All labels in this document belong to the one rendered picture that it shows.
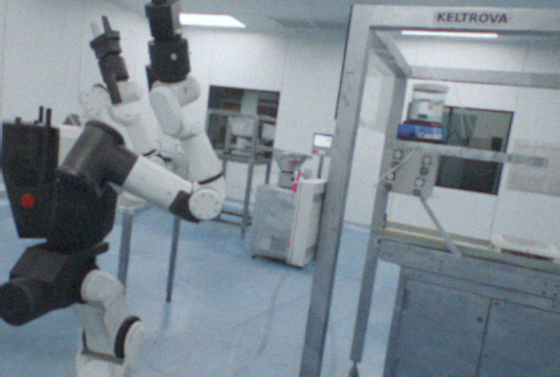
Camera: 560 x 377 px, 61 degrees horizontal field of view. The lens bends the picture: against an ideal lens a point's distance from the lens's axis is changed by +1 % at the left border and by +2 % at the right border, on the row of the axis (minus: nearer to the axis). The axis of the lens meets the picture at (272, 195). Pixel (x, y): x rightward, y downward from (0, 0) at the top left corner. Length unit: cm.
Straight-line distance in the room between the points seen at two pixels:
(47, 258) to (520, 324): 183
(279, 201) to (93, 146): 369
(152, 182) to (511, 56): 656
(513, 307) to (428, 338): 38
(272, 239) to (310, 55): 375
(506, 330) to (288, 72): 611
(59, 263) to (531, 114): 660
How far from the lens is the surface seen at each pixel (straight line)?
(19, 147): 128
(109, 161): 112
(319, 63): 763
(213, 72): 834
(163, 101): 108
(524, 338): 232
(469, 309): 227
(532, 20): 149
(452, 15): 149
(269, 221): 476
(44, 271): 132
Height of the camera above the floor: 132
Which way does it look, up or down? 8 degrees down
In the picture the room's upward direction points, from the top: 8 degrees clockwise
